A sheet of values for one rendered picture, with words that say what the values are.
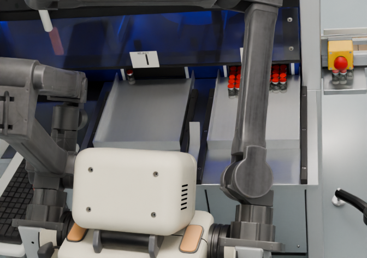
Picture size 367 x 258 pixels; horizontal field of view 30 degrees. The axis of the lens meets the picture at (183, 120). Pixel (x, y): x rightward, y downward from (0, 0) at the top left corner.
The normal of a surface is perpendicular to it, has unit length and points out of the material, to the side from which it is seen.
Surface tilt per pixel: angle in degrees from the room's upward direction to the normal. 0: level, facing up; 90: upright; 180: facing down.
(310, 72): 90
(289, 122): 0
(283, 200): 90
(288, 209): 90
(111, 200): 48
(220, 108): 0
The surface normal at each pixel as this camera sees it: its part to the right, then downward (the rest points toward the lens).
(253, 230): -0.06, -0.20
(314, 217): -0.13, 0.65
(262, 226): 0.33, -0.15
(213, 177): -0.14, -0.76
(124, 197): -0.26, -0.03
